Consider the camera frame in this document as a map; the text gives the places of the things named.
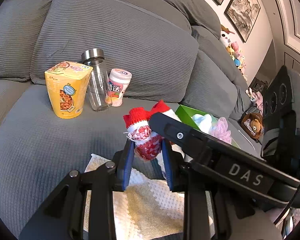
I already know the white blue plush toy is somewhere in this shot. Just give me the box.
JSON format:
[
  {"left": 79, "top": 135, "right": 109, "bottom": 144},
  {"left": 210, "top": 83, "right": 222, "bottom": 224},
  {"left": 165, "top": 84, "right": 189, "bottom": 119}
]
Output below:
[{"left": 192, "top": 114, "right": 212, "bottom": 134}]

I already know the red white knitted sock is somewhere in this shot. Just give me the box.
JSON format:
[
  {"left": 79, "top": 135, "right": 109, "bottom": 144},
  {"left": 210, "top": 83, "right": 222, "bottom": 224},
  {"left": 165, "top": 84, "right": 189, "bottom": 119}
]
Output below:
[{"left": 123, "top": 100, "right": 171, "bottom": 161}]

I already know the yellow white fluffy towel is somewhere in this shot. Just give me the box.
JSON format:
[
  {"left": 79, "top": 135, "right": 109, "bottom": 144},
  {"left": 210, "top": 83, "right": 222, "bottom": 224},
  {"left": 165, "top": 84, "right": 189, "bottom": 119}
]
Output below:
[{"left": 83, "top": 153, "right": 216, "bottom": 240}]

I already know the purple mesh bath scrunchie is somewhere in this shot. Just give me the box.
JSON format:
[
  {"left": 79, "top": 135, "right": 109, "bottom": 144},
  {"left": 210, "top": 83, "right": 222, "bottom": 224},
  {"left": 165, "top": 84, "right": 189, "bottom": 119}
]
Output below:
[{"left": 209, "top": 117, "right": 232, "bottom": 145}]

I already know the brown teddy bear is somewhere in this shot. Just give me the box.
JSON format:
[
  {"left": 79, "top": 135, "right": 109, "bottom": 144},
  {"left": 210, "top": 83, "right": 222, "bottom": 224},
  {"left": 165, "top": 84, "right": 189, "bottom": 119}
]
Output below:
[{"left": 241, "top": 113, "right": 263, "bottom": 140}]

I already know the green white cardboard box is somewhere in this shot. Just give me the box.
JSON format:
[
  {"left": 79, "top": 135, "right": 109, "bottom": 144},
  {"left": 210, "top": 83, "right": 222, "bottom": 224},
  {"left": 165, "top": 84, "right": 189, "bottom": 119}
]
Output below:
[{"left": 175, "top": 105, "right": 240, "bottom": 148}]

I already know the pile of plush toys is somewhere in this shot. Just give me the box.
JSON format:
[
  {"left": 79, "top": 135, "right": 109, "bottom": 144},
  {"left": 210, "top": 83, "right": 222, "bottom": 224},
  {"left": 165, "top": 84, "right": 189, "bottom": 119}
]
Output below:
[{"left": 219, "top": 24, "right": 248, "bottom": 82}]

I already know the framed landscape painting near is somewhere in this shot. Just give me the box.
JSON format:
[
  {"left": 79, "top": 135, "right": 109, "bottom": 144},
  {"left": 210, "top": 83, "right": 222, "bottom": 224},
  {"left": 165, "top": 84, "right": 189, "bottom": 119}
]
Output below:
[{"left": 224, "top": 0, "right": 261, "bottom": 43}]

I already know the pink gum jar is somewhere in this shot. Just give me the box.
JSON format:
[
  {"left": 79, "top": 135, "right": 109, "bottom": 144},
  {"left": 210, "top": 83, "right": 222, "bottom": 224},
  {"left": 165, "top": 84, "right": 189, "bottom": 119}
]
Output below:
[{"left": 107, "top": 68, "right": 132, "bottom": 107}]

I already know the clear bottle steel cap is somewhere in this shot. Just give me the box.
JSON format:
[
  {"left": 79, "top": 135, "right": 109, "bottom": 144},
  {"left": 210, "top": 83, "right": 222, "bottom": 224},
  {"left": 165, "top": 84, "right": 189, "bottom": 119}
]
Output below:
[{"left": 81, "top": 48, "right": 112, "bottom": 112}]

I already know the grey fabric sofa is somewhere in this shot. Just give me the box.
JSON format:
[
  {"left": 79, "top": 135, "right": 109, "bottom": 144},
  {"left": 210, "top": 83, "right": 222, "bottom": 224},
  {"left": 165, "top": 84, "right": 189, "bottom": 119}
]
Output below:
[{"left": 0, "top": 0, "right": 261, "bottom": 239}]

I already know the yellow paper food cup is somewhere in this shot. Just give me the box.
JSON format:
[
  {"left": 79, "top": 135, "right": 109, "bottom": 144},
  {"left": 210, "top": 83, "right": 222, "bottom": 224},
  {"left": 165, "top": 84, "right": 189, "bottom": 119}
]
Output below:
[{"left": 45, "top": 61, "right": 93, "bottom": 119}]

